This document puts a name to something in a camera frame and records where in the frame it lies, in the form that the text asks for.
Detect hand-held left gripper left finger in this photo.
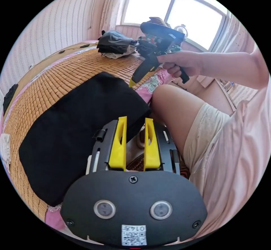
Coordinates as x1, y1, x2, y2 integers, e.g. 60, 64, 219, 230
108, 116, 128, 171

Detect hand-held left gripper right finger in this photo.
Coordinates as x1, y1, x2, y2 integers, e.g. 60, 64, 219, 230
143, 118, 161, 171

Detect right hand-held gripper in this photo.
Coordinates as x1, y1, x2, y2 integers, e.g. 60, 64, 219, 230
128, 22, 190, 88

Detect black pants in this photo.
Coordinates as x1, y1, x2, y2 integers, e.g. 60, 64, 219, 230
18, 71, 152, 207

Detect person's right forearm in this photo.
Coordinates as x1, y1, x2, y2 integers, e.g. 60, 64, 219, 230
199, 43, 271, 90

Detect person's right hand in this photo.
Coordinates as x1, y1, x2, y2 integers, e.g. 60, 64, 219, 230
157, 50, 203, 79

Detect pile of clothes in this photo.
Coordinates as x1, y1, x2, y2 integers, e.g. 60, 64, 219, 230
97, 30, 138, 59

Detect bed with woven mat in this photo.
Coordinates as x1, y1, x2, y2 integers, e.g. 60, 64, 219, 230
0, 39, 177, 234

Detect person's body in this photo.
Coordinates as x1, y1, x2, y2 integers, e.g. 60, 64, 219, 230
127, 84, 271, 242

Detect small white fan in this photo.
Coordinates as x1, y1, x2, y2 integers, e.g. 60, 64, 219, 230
174, 24, 188, 41

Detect pink sheer curtain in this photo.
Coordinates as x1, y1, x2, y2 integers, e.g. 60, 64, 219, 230
101, 0, 137, 38
211, 8, 258, 64

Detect window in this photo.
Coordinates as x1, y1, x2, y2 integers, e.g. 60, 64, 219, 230
121, 0, 229, 52

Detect white cloth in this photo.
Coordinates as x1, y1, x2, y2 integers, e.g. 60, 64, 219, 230
0, 133, 11, 171

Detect black garment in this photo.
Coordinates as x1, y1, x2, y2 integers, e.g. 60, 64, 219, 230
3, 83, 19, 115

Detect thin cable with black plugs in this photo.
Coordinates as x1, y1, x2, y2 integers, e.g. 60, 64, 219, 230
29, 42, 99, 69

